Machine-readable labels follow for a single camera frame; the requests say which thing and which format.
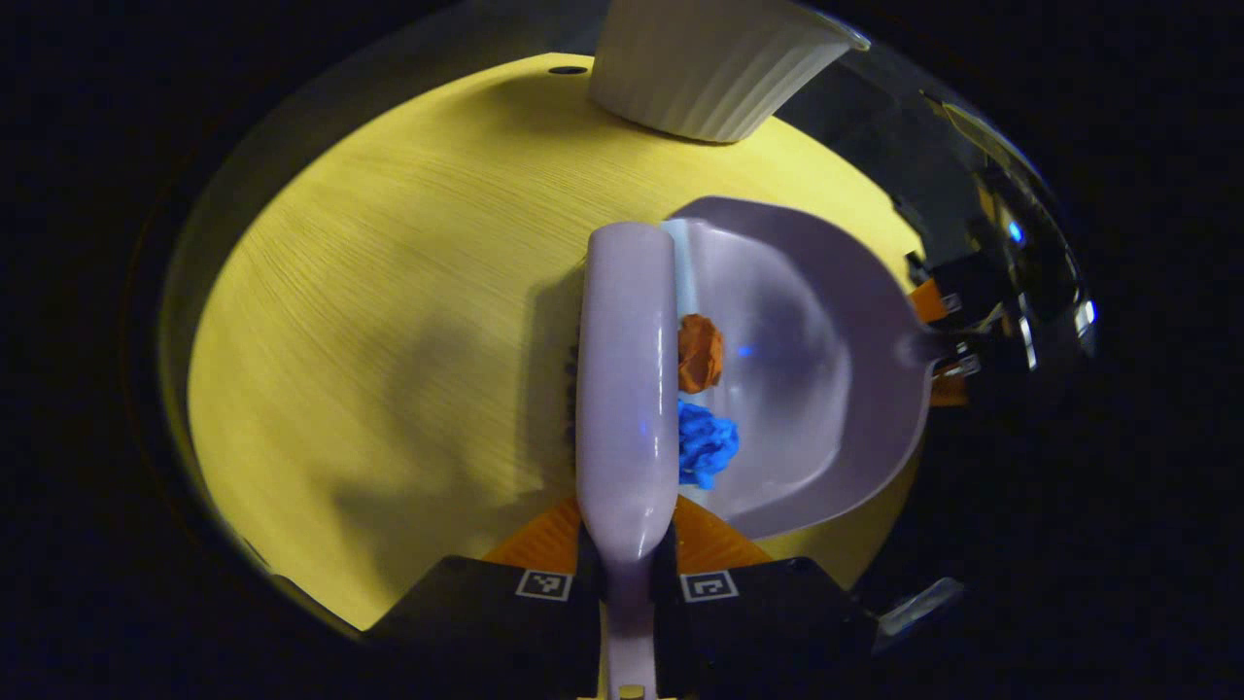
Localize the wooden desktop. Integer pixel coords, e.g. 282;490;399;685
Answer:
187;52;924;631

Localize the orange paper trash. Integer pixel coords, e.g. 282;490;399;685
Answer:
677;313;725;395

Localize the lavender small broom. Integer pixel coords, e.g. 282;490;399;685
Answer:
567;222;681;700

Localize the blue paper trash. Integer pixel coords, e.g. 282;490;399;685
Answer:
677;399;741;490

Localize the white ribbed garbage bin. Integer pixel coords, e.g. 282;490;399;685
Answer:
589;0;872;144

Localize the lavender plastic dustpan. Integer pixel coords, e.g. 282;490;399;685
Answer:
664;195;958;542

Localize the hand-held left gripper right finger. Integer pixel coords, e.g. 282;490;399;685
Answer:
651;494;881;700

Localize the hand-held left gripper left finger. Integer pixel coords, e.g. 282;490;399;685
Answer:
364;494;604;700

